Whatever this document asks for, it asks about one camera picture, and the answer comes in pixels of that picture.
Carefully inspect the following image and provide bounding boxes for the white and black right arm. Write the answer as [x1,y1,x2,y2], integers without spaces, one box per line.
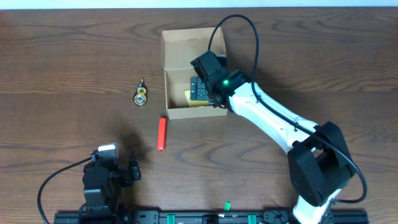
[191,50,358,223]

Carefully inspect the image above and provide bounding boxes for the black aluminium mounting rail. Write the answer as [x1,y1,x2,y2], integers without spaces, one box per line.
[54,210,369,224]

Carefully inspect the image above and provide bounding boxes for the red marker pen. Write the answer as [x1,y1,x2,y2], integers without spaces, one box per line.
[157,118,167,151]

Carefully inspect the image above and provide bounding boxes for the cardboard box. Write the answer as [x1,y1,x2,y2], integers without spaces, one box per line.
[160,27,227,119]

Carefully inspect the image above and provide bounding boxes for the small green clip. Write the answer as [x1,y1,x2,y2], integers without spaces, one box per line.
[224,202,231,211]

